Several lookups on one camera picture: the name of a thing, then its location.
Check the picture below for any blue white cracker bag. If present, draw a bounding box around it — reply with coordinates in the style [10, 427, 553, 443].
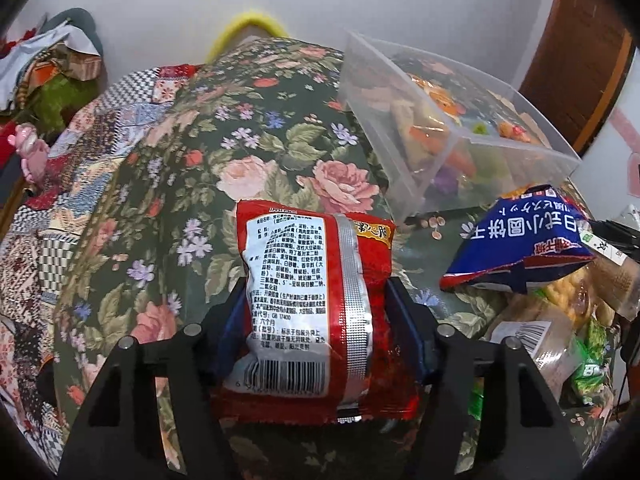
[439, 184, 593, 295]

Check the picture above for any yellow puff snack bag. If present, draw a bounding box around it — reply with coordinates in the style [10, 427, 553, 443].
[540, 266, 615, 332]

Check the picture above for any brown roll cake pack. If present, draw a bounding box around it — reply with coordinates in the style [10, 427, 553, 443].
[580, 231, 639, 322]

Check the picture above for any wooden door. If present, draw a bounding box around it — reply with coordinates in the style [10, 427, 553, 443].
[520, 0, 634, 154]

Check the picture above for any red snack bag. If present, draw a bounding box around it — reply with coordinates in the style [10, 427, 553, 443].
[215, 200, 420, 425]

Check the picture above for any pink plush toy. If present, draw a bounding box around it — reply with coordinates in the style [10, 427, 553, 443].
[8, 122, 50, 185]

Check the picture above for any pile of clothes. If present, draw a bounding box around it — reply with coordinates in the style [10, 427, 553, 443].
[1, 24, 104, 136]

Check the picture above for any green pea snack bag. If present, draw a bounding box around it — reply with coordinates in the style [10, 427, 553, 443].
[570, 318, 612, 405]

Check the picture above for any green armchair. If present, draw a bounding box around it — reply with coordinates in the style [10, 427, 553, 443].
[38, 8, 104, 55]

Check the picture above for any patchwork quilt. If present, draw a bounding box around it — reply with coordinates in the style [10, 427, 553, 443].
[1, 64, 198, 474]

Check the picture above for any yellow foam tube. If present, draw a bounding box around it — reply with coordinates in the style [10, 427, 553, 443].
[206, 11, 288, 63]

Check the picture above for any floral green bedspread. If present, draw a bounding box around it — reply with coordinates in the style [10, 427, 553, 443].
[52, 34, 616, 480]

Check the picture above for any clear plastic storage bin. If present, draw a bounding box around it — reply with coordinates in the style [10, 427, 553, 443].
[338, 32, 580, 222]

